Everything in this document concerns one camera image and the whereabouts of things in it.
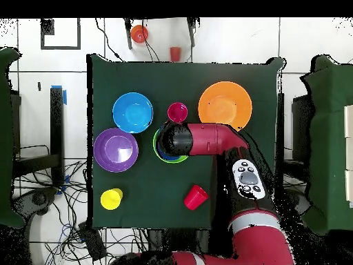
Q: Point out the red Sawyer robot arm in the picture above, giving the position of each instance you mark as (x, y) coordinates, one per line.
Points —
(206, 139)

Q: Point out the yellow cup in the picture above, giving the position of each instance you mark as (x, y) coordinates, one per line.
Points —
(110, 200)

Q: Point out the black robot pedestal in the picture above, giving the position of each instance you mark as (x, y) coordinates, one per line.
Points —
(179, 240)

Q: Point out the black square frame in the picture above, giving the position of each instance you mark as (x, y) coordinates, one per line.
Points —
(47, 27)

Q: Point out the black power box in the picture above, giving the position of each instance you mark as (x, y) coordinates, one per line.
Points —
(92, 243)

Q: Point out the orange-red cup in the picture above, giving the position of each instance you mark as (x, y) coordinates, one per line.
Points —
(175, 53)

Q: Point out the black metal table frame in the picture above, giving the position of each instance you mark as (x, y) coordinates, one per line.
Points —
(56, 124)
(280, 124)

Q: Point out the large orange bowl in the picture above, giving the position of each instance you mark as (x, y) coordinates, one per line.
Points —
(224, 106)

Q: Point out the light blue bowl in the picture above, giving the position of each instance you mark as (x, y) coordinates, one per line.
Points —
(132, 113)

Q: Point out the white boxes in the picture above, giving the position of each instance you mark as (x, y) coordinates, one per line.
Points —
(349, 124)

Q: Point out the purple bowl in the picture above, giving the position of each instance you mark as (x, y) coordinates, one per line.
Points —
(115, 150)

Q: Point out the green cloth covered table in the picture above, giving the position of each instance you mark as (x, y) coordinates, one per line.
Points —
(331, 138)
(5, 138)

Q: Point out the short crimson cup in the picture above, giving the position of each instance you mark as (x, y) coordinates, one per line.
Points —
(177, 111)

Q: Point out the small orange bowl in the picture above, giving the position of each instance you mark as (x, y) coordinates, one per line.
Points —
(139, 33)

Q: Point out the dark green tablecloth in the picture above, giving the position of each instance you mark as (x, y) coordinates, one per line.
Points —
(165, 77)

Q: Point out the tall red cup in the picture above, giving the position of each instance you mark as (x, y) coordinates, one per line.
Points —
(195, 198)

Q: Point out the green bowl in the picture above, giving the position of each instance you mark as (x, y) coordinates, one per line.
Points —
(155, 146)

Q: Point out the small dark blue bowl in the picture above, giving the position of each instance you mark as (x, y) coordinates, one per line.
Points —
(168, 158)

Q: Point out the blue tape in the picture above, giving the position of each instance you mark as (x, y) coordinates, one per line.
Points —
(64, 96)

